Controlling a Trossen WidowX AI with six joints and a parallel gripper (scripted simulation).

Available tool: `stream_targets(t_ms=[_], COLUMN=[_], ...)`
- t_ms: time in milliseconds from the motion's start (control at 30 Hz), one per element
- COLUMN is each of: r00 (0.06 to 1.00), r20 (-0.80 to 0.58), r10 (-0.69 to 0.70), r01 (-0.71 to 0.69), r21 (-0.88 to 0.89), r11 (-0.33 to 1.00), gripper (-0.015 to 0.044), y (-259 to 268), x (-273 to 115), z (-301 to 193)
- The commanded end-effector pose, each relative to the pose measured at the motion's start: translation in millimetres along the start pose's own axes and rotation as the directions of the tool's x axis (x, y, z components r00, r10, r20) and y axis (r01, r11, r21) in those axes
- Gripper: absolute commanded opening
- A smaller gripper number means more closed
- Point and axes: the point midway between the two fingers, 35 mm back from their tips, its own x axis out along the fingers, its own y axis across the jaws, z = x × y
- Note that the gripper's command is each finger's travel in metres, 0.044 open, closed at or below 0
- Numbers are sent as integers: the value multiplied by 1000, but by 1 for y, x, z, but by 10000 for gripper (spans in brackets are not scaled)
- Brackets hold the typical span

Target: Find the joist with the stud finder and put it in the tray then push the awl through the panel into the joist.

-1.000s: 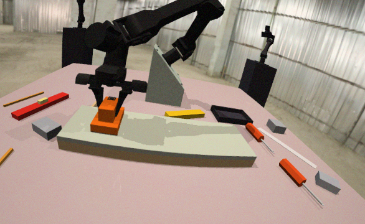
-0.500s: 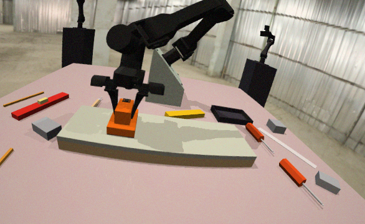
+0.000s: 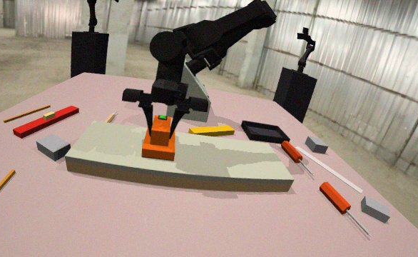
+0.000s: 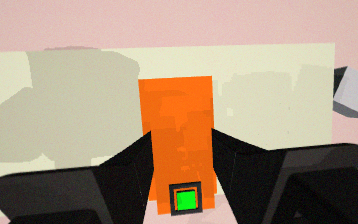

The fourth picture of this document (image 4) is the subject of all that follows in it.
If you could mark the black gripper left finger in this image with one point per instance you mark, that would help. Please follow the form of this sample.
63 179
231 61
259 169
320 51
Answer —
117 190

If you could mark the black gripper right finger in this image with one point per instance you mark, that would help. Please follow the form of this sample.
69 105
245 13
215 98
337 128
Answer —
253 179

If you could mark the beige panel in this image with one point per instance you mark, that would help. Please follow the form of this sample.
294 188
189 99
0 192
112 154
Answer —
76 108

